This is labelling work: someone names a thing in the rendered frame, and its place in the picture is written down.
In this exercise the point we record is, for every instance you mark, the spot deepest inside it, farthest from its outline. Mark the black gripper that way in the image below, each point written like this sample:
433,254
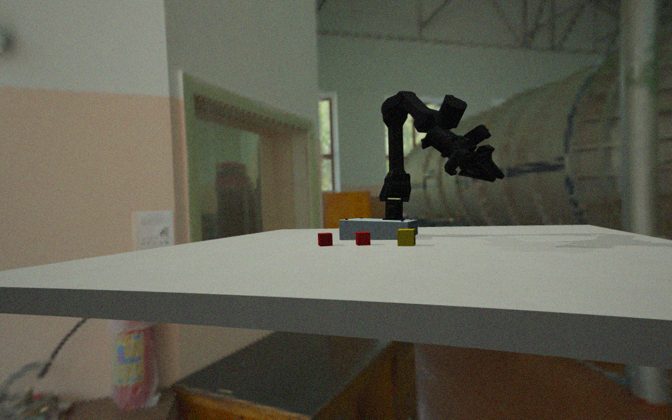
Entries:
475,164

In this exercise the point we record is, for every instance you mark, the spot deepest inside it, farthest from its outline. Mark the yellow cube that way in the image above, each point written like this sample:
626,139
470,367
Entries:
405,237

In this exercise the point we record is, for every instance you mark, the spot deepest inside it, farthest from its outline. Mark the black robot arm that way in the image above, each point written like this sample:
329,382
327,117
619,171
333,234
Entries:
436,124

